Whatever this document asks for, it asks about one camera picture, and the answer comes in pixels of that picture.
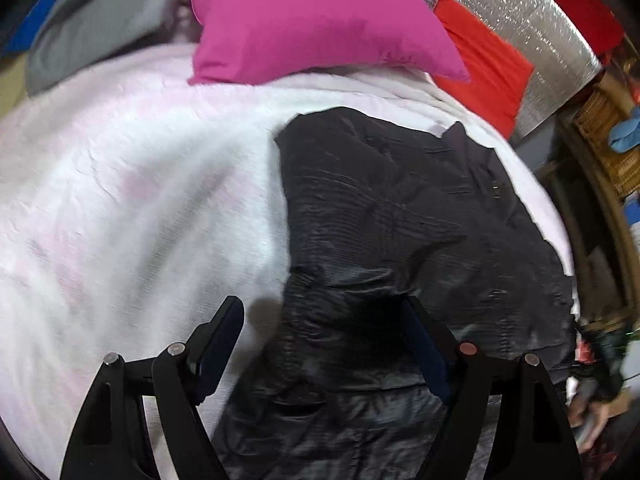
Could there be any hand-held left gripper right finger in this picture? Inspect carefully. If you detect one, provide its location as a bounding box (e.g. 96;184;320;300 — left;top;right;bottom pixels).
400;295;584;480

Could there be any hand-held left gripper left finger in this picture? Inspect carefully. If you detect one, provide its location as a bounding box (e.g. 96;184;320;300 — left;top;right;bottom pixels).
59;296;246;480

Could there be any black jacket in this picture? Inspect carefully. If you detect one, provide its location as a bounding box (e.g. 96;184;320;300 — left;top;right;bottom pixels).
212;106;581;480

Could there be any pile of blue green clothes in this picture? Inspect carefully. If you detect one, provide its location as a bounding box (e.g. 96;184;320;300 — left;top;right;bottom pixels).
0;0;86;57

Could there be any person's right hand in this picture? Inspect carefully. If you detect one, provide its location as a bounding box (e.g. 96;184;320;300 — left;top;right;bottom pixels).
569;389;615;453

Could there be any white pink fleece blanket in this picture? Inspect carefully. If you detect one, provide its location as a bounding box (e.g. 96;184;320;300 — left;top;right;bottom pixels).
0;42;576;480

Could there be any light blue cloth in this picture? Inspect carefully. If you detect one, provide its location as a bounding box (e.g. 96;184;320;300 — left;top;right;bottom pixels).
607;110;640;154

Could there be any wicker basket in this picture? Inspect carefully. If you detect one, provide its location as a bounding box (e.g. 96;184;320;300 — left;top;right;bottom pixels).
570;75;640;196

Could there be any red cushion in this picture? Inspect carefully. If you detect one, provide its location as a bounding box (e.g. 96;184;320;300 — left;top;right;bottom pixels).
432;0;535;141

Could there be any silver foil insulation mat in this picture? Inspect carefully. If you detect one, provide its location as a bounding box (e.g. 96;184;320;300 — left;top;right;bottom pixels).
415;0;603;143

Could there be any pink pillow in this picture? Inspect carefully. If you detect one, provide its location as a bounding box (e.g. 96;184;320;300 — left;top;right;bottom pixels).
187;0;471;86

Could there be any grey cloth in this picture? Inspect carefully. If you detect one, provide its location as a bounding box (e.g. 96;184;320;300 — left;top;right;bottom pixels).
25;0;201;97

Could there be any red cloth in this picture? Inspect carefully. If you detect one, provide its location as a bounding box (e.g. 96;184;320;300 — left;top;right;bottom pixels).
515;0;626;56

